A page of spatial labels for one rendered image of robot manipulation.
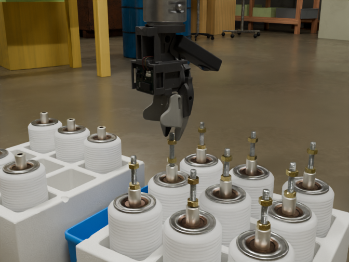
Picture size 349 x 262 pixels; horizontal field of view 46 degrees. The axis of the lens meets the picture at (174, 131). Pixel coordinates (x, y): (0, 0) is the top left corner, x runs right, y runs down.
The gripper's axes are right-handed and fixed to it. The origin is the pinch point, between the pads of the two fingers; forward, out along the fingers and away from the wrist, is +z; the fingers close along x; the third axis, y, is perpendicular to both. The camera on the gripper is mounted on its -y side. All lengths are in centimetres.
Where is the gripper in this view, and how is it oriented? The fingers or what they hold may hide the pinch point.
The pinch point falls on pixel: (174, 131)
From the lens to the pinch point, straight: 78.5
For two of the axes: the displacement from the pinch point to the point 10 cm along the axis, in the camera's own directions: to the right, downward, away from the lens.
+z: 0.0, 9.5, 3.1
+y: -7.8, 1.9, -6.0
